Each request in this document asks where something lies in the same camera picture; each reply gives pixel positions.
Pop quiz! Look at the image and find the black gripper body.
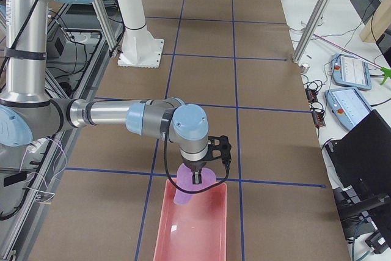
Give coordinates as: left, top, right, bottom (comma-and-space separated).
183, 158, 206, 174

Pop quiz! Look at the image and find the purple cloth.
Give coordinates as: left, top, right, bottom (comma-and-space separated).
174, 164, 216, 205

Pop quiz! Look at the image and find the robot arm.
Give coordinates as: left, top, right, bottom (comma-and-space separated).
1, 0, 214, 193

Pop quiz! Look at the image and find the pink plastic bin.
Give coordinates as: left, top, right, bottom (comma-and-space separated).
153, 181, 227, 261

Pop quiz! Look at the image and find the small metal cylinder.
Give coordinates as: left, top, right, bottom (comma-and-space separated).
300, 63, 310, 73

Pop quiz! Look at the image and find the near teach pendant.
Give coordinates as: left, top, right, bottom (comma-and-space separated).
324, 86, 373, 131

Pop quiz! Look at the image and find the teach pendant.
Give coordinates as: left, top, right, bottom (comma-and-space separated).
331, 54, 372, 91
324, 86, 373, 131

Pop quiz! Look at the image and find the far teach pendant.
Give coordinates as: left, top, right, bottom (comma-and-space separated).
331, 54, 372, 91

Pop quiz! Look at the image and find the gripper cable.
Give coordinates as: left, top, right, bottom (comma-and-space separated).
163, 132, 230, 194

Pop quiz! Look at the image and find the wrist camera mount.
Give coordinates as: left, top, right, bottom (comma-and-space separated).
205, 135, 232, 167

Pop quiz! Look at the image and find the white pedestal column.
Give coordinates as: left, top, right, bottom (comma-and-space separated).
117, 0, 164, 68

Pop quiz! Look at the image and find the aluminium frame post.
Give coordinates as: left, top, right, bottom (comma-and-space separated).
292, 0, 330, 64

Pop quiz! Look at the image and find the green handled grabber stick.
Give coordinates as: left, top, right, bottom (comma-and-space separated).
313, 33, 391, 85

